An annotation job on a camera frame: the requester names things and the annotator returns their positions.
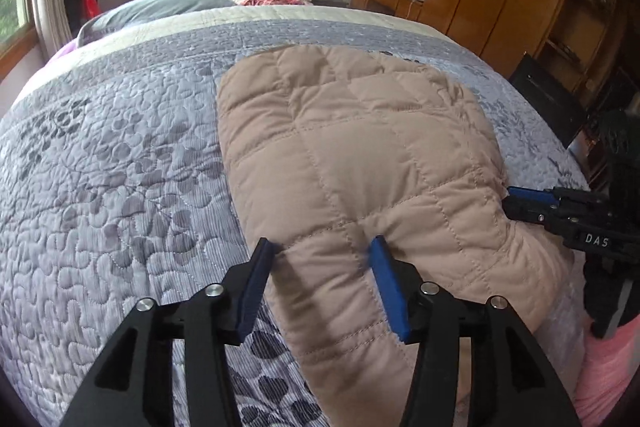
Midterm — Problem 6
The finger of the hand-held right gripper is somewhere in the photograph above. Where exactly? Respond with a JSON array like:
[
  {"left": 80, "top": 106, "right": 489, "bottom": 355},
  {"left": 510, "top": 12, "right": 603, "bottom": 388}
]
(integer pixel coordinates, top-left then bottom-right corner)
[
  {"left": 507, "top": 187, "right": 562, "bottom": 208},
  {"left": 501, "top": 198, "right": 568, "bottom": 234}
]

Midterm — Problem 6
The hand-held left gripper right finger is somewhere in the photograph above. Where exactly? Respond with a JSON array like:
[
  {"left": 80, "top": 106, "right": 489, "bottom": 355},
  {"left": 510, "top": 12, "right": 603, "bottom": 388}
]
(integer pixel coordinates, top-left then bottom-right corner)
[{"left": 367, "top": 234, "right": 583, "bottom": 427}]

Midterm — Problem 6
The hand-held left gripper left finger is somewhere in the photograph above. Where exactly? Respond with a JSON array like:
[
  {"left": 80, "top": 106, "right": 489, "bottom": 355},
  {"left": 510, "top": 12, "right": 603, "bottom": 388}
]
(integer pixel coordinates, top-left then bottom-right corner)
[{"left": 59, "top": 238, "right": 283, "bottom": 427}]

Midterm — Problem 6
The beige quilted jacket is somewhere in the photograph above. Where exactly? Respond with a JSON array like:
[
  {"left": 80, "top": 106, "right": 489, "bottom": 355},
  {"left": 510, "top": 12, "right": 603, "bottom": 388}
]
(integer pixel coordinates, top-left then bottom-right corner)
[{"left": 216, "top": 44, "right": 576, "bottom": 427}]

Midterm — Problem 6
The person's right forearm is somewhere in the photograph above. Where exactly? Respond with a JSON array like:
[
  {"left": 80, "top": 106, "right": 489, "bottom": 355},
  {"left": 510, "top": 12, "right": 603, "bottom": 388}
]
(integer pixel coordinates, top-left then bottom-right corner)
[{"left": 574, "top": 312, "right": 640, "bottom": 427}]

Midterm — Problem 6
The black chair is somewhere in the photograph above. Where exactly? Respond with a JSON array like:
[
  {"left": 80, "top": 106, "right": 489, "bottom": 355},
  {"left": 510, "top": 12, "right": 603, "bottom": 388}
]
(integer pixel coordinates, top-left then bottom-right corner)
[{"left": 509, "top": 52, "right": 588, "bottom": 148}]

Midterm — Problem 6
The grey and cream bed quilt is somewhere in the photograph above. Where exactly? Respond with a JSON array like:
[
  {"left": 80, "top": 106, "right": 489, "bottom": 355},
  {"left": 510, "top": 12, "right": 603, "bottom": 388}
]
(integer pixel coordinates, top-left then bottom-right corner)
[{"left": 0, "top": 4, "right": 591, "bottom": 427}]

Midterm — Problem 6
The open wooden shelf unit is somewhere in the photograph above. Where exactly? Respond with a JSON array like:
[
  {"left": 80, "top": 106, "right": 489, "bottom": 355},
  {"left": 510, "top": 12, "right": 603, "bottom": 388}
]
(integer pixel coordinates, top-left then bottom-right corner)
[{"left": 540, "top": 0, "right": 632, "bottom": 108}]

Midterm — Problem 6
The grey pillow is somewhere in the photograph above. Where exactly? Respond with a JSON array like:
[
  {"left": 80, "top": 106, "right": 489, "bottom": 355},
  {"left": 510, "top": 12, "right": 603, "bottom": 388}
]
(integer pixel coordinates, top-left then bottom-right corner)
[{"left": 75, "top": 0, "right": 233, "bottom": 48}]

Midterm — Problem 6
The large side window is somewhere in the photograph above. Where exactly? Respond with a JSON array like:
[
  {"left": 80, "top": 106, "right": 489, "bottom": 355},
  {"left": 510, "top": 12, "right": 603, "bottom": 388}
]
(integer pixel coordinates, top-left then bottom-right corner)
[{"left": 0, "top": 0, "right": 40, "bottom": 82}]

